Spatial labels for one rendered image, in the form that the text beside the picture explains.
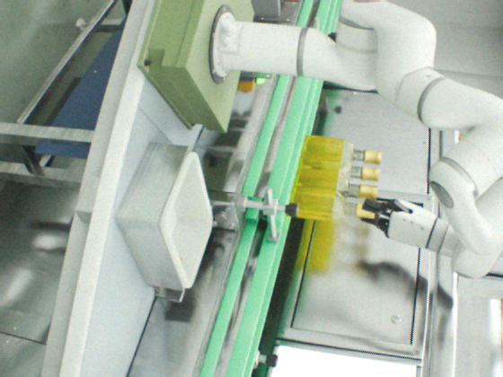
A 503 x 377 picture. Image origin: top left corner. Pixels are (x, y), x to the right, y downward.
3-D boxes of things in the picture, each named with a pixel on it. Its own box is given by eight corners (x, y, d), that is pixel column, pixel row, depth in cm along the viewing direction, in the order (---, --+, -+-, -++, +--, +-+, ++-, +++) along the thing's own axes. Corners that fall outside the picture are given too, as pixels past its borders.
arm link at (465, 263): (481, 188, 95) (461, 218, 115) (460, 252, 92) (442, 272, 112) (524, 204, 93) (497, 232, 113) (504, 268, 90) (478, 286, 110)
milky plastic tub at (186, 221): (148, 285, 105) (189, 293, 103) (115, 216, 87) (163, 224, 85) (175, 215, 115) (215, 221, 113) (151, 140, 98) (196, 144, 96)
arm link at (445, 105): (401, 108, 80) (471, 153, 70) (460, 56, 81) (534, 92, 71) (419, 163, 90) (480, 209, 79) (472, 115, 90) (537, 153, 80)
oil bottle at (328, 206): (254, 213, 132) (344, 224, 127) (252, 197, 127) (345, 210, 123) (260, 195, 135) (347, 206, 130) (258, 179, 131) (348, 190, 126)
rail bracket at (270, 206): (240, 239, 118) (297, 247, 116) (231, 188, 106) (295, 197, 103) (243, 228, 120) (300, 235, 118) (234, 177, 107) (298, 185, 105)
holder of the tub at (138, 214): (153, 297, 109) (189, 304, 107) (113, 216, 88) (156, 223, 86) (178, 230, 119) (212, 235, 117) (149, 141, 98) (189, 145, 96)
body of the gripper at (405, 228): (436, 235, 125) (393, 220, 129) (445, 209, 117) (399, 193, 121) (427, 259, 121) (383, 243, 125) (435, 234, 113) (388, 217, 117)
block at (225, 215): (207, 230, 118) (239, 234, 117) (200, 202, 111) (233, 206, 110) (212, 216, 121) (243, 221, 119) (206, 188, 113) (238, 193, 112)
